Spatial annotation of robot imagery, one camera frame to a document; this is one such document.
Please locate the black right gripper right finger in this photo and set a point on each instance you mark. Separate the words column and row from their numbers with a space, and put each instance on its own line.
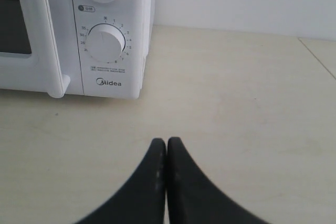
column 191, row 195

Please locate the lower white timer knob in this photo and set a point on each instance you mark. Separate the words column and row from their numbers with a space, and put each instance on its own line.
column 105, row 43

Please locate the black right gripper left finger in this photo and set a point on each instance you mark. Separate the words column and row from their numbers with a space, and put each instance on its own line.
column 141, row 199

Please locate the white microwave oven body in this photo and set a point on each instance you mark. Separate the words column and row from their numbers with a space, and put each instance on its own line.
column 124, row 77

